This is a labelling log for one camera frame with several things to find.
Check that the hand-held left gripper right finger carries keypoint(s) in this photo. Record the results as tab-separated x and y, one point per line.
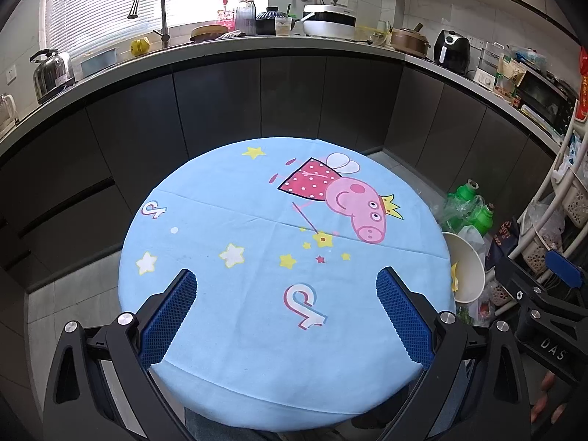
404	321

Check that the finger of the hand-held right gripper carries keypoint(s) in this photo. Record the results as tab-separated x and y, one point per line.
523	280
562	266

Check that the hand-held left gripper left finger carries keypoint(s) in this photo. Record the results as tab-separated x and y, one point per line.
167	321

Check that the white round bin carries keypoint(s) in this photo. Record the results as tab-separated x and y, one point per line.
468	262

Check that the person's right hand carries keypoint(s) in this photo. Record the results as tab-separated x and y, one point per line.
546	397

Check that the dark printed carton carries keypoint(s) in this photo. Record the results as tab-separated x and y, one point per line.
503	239

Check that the green plastic bottle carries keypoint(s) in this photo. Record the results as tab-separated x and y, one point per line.
464	197
483	223

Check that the blue cartoon printed tablecloth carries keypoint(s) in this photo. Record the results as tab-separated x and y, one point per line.
239	340

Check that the white storage rack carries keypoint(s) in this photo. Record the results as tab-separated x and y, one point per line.
562	170

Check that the black microwave oven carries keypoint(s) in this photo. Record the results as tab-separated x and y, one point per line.
544	99

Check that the green food packets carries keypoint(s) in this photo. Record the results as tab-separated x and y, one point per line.
510	78

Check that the white countertop appliance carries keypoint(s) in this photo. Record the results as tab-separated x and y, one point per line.
489	66

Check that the dark kitchen cabinets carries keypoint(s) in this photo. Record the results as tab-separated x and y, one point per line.
206	101

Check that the black air fryer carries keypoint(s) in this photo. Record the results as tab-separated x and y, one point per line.
452	53

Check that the brown cooking pot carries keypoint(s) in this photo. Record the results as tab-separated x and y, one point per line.
409	41

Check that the glass kettle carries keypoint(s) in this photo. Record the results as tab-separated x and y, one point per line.
7	110

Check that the grey plastic basin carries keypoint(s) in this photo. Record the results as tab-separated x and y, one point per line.
99	60

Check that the steel kettle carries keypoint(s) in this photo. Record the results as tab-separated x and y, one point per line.
48	76

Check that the yellow sponge holder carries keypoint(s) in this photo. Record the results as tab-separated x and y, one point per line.
140	47

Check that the wooden bowl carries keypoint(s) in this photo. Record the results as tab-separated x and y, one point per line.
209	33

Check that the grey kitchen countertop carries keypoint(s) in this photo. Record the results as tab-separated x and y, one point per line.
285	46

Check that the steel kitchen faucet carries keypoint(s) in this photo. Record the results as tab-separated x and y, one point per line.
163	14

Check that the white electric cooker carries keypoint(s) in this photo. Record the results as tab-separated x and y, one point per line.
328	20

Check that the pink soap bottle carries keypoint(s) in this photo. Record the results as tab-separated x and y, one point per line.
225	16

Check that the clear plastic cup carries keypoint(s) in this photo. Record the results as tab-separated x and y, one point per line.
284	27

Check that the dark blue pot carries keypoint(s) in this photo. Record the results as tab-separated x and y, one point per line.
268	20

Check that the glass jar with red lid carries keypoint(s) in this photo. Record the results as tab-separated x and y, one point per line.
246	14

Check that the red wall banner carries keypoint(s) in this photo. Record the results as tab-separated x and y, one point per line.
583	82

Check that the white wall socket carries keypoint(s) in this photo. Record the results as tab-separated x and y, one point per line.
12	74

